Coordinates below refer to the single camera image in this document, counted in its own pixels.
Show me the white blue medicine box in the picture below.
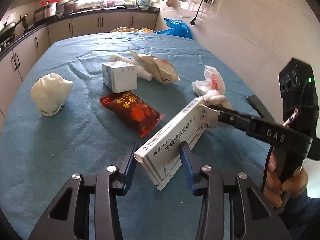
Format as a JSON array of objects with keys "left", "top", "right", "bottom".
[{"left": 135, "top": 96, "right": 219, "bottom": 191}]

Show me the red snack wrapper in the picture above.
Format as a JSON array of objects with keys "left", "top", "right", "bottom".
[{"left": 100, "top": 91, "right": 165, "bottom": 138}]

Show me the right hand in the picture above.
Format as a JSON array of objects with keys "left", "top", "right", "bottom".
[{"left": 263, "top": 152, "right": 309, "bottom": 209}]

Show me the crumpled white plastic bag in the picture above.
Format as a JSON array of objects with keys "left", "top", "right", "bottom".
[{"left": 191, "top": 66, "right": 233, "bottom": 110}]

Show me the blue table cloth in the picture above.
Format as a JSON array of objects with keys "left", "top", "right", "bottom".
[{"left": 1, "top": 33, "right": 269, "bottom": 239}]

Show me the small white square box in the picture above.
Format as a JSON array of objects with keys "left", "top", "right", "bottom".
[{"left": 102, "top": 61, "right": 137, "bottom": 93}]

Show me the white tube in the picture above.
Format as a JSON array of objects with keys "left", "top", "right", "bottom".
[{"left": 108, "top": 54, "right": 153, "bottom": 82}]

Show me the crumpled red white packet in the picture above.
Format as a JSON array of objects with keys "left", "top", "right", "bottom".
[{"left": 128, "top": 47, "right": 180, "bottom": 84}]

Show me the blue plastic bag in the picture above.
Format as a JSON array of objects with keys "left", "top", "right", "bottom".
[{"left": 156, "top": 18, "right": 193, "bottom": 40}]

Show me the yellow plastic bag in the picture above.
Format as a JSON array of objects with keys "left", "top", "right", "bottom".
[{"left": 111, "top": 27, "right": 154, "bottom": 33}]

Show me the steel rice cooker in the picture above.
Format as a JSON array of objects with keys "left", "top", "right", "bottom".
[{"left": 34, "top": 2, "right": 57, "bottom": 22}]

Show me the wok with lid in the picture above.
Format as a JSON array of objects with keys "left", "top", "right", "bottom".
[{"left": 0, "top": 14, "right": 28, "bottom": 43}]

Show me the black hanging cable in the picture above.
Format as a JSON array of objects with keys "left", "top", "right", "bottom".
[{"left": 190, "top": 0, "right": 209, "bottom": 26}]

